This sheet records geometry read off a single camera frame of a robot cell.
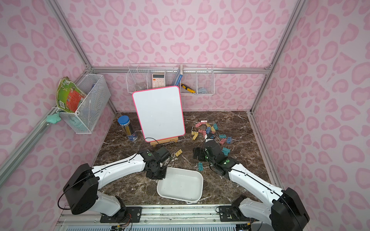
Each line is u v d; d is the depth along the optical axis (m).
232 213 0.65
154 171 0.69
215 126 1.10
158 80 0.94
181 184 0.83
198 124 1.10
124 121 0.89
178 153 0.94
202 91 0.98
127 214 0.72
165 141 0.98
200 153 0.72
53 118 0.63
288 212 0.39
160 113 0.89
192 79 1.03
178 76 0.86
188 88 0.98
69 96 0.73
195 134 1.03
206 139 0.74
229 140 1.00
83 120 0.72
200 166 0.88
